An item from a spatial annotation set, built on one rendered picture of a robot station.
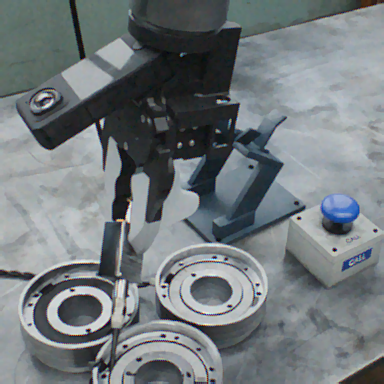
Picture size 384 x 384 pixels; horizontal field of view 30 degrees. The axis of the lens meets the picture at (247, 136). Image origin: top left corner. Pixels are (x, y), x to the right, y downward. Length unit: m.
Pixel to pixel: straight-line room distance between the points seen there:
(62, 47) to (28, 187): 1.57
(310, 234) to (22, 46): 1.73
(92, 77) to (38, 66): 1.87
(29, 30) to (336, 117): 1.49
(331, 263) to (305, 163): 0.22
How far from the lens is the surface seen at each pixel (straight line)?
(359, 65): 1.17
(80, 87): 0.55
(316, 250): 0.74
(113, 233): 0.64
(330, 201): 0.74
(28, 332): 0.66
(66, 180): 0.88
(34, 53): 2.39
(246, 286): 0.70
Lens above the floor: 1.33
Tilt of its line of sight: 34 degrees down
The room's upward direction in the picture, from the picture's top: 5 degrees clockwise
